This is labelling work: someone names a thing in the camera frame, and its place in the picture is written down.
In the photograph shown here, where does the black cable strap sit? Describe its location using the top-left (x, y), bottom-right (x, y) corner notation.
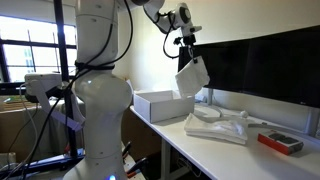
top-left (74, 60), bottom-right (116, 72)

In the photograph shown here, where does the black vertical pole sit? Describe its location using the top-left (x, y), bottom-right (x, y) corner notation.
top-left (53, 0), bottom-right (78, 159)

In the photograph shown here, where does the black framed window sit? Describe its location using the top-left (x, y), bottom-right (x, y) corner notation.
top-left (0, 14), bottom-right (83, 86)

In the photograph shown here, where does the white cardboard box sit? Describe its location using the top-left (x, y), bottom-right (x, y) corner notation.
top-left (133, 89), bottom-right (196, 125)

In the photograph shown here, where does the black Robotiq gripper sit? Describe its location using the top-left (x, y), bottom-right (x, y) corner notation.
top-left (183, 34), bottom-right (198, 64)

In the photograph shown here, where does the black computer monitor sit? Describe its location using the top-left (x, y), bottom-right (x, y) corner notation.
top-left (248, 24), bottom-right (320, 109)
top-left (177, 39), bottom-right (252, 93)

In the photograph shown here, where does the red black hand tool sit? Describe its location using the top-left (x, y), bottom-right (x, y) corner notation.
top-left (121, 141), bottom-right (149, 179)

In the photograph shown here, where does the white table leg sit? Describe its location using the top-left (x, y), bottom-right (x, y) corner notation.
top-left (160, 139), bottom-right (172, 180)

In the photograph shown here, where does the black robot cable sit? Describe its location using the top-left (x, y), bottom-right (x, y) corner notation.
top-left (19, 0), bottom-right (188, 180)

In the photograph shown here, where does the green book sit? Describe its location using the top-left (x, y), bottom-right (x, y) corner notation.
top-left (2, 95), bottom-right (29, 105)

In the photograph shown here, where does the white device on bracket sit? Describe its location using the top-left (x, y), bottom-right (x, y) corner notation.
top-left (23, 73), bottom-right (84, 134)

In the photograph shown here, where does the red box with dark top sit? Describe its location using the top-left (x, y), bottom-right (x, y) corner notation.
top-left (257, 130), bottom-right (304, 156)

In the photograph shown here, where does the brown cardboard box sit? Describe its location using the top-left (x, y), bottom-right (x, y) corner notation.
top-left (119, 79), bottom-right (163, 163)

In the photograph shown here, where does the white monitor stand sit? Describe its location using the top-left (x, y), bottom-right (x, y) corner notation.
top-left (248, 106), bottom-right (320, 137)
top-left (194, 88), bottom-right (242, 120)

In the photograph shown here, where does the brown wooden cabinet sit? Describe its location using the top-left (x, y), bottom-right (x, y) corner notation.
top-left (0, 96), bottom-right (79, 161)

